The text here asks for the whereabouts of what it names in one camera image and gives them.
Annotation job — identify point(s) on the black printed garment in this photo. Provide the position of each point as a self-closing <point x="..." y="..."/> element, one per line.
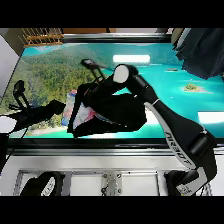
<point x="128" y="113"/>

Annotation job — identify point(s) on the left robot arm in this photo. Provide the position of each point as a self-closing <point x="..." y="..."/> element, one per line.
<point x="36" y="114"/>

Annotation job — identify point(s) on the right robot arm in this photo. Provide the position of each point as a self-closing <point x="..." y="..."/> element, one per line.
<point x="181" y="133"/>

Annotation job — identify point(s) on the wooden rack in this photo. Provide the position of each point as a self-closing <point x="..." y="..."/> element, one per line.
<point x="43" y="36"/>

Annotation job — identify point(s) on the dark blue garment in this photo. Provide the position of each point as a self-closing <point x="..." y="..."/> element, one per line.
<point x="203" y="50"/>

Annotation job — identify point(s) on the silver frame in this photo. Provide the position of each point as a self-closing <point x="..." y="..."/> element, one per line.
<point x="100" y="160"/>

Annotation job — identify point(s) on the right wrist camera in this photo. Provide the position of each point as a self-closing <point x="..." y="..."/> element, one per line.
<point x="91" y="65"/>

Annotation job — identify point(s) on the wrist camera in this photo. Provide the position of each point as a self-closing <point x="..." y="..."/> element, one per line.
<point x="91" y="65"/>
<point x="20" y="89"/>

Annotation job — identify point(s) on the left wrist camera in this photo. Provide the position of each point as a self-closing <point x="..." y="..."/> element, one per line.
<point x="20" y="89"/>

